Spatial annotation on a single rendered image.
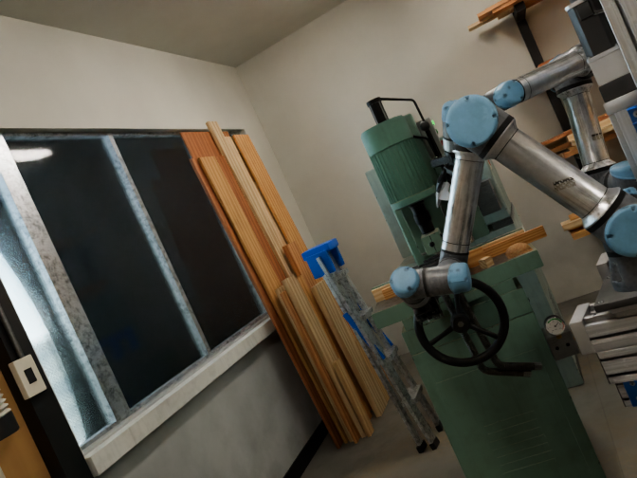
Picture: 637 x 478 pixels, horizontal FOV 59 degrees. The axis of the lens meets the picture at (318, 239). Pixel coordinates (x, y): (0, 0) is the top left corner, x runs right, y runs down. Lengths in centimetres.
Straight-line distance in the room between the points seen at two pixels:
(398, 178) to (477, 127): 75
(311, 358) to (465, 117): 233
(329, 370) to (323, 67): 237
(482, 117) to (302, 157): 341
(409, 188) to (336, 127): 257
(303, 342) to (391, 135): 171
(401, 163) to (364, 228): 255
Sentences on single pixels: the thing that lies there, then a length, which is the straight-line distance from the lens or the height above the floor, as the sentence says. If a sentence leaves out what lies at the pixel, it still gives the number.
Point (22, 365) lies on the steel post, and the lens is 214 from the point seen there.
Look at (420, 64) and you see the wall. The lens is 444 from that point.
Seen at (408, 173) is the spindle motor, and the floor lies 130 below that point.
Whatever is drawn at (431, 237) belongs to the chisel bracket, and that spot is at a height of 106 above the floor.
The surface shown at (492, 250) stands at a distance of 214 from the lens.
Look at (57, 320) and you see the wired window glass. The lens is 252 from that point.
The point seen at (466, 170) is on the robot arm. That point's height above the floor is 124.
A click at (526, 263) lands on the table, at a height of 87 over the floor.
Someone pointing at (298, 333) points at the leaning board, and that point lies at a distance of 340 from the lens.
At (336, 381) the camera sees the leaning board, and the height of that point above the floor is 37.
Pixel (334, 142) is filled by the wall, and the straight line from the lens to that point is 457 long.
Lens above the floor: 128
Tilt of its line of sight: 2 degrees down
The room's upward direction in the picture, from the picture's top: 24 degrees counter-clockwise
